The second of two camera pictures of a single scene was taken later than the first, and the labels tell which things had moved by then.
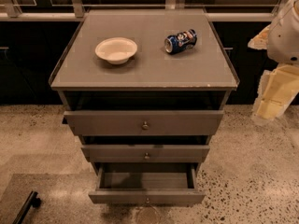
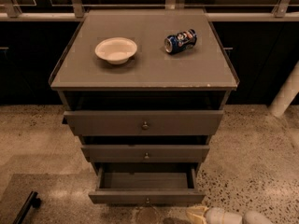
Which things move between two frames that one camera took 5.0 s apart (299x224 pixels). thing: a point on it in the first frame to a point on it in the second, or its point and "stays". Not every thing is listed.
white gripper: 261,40 to 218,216
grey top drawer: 144,123 stays
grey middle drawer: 141,153 stays
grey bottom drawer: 147,183 stays
